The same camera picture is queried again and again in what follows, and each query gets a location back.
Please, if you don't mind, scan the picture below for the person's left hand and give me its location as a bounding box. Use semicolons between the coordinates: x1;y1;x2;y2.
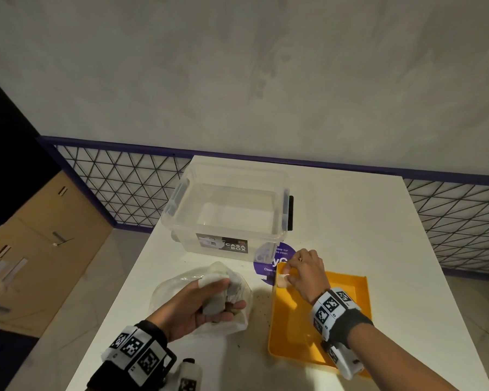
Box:
158;278;247;343

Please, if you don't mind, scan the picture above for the person's right hand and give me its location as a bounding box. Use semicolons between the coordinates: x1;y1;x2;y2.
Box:
283;249;331;306

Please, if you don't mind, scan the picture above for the white tea bag sachet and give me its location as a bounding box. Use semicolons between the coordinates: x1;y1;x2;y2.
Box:
198;274;240;316

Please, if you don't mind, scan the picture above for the person's right forearm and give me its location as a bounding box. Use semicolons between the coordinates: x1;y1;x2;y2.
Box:
346;321;460;391

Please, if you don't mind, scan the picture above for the person's left forearm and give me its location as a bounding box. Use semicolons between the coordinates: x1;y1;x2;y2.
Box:
86;360;147;391

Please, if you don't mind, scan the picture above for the round purple sticker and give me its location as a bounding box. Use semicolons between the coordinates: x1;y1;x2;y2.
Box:
253;242;297;286

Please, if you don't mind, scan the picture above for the clear plastic bag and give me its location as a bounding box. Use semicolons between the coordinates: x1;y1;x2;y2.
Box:
150;261;253;337

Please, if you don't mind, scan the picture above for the yellow plastic tray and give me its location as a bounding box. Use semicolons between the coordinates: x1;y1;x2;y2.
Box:
268;261;372;379

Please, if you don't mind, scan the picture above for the right wrist marker band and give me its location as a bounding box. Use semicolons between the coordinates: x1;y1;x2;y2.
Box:
311;287;374;351

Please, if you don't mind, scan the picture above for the wrist marker band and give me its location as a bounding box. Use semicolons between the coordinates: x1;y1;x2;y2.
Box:
311;287;374;351
101;320;178;387

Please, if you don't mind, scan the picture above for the clear plastic storage box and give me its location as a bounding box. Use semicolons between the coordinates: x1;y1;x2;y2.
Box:
162;160;294;263

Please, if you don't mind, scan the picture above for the grey box latch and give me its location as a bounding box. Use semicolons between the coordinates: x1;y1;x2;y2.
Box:
168;179;190;219

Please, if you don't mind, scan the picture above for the left wrist marker band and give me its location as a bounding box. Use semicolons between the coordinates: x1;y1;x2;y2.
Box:
101;320;178;387

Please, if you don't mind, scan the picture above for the brown wooden cabinet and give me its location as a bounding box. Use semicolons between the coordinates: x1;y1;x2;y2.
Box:
0;171;113;337

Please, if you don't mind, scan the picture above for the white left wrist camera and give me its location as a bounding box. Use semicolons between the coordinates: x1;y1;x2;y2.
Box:
174;358;204;391

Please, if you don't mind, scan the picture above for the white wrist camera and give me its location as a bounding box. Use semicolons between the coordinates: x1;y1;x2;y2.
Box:
321;341;366;381
174;358;204;391

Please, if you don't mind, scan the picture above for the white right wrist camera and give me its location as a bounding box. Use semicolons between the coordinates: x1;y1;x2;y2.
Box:
321;341;366;381

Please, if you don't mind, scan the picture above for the wire mesh fence purple rail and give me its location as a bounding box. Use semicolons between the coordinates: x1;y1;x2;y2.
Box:
39;136;489;281

